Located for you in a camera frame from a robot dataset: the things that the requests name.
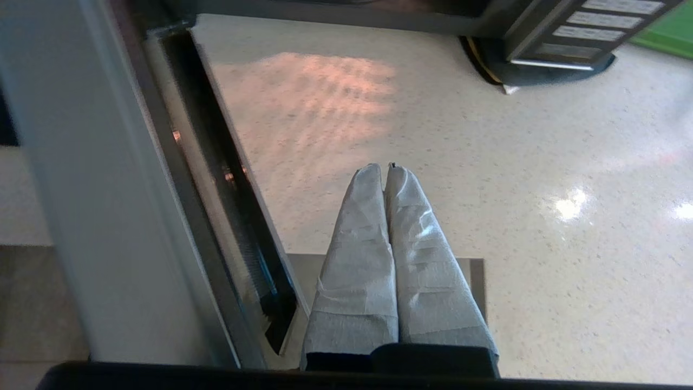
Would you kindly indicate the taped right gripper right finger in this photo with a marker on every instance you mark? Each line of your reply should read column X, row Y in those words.
column 433, row 281

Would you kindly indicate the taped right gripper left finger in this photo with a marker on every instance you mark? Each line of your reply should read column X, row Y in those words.
column 357, row 281

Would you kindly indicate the black glass microwave door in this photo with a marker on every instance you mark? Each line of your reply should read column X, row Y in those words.
column 108, row 189

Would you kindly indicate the green cutting board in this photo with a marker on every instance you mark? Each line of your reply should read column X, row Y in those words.
column 671, row 32

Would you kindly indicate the black induction cooktop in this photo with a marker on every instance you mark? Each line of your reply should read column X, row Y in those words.
column 6, row 124

